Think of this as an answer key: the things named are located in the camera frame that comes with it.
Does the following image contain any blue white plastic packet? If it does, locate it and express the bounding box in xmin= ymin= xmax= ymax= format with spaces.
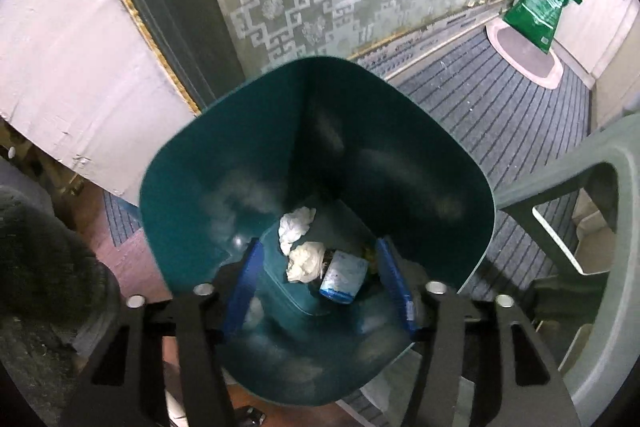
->
xmin=318 ymin=250 xmax=369 ymax=304

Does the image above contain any green rice bag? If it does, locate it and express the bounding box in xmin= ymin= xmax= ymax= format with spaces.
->
xmin=502 ymin=0 xmax=583 ymax=54

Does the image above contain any pale oval doormat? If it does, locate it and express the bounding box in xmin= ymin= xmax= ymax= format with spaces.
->
xmin=485 ymin=18 xmax=563 ymax=90

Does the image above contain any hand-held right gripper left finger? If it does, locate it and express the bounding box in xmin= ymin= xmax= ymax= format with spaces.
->
xmin=62 ymin=238 xmax=264 ymax=427

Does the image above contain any dark fuzzy cloth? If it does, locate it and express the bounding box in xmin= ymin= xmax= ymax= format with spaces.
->
xmin=0 ymin=157 xmax=121 ymax=423

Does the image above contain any pale green plastic chair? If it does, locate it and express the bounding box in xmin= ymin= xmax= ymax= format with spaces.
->
xmin=495 ymin=113 xmax=640 ymax=414

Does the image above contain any teal plastic bin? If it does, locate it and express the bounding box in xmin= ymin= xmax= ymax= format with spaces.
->
xmin=139 ymin=56 xmax=497 ymax=408

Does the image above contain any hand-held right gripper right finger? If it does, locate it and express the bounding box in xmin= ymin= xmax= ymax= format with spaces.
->
xmin=375 ymin=236 xmax=583 ymax=427

